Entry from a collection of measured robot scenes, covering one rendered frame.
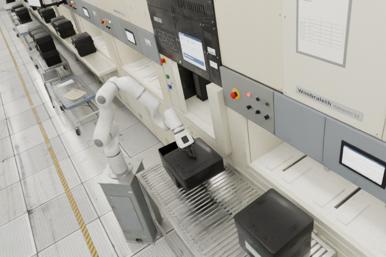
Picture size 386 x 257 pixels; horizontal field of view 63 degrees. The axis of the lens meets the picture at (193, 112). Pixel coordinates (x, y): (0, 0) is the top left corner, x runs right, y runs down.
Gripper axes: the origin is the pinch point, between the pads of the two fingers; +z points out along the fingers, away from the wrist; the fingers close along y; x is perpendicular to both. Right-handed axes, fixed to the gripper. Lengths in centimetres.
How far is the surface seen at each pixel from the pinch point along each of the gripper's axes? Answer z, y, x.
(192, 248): 48, -27, -3
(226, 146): 7.0, 27.9, 10.9
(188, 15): -74, 32, -30
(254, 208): 42, 6, -33
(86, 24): -264, 32, 265
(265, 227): 51, 2, -42
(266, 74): -14, 34, -63
